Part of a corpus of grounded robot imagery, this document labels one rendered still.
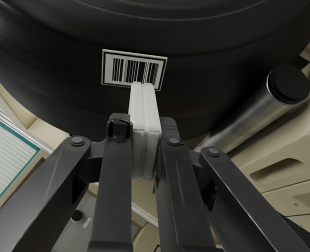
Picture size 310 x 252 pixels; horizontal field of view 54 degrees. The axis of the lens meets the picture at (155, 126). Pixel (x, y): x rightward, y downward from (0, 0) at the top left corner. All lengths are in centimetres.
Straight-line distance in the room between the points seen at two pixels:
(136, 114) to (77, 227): 79
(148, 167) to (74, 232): 79
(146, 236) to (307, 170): 59
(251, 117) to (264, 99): 4
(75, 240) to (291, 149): 70
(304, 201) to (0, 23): 66
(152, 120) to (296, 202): 63
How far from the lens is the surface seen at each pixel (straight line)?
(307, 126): 34
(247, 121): 40
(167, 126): 17
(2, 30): 35
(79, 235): 93
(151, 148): 15
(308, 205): 76
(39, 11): 32
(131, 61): 29
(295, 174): 41
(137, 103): 17
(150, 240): 89
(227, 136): 45
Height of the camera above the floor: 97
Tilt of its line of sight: 4 degrees up
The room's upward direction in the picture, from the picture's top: 57 degrees counter-clockwise
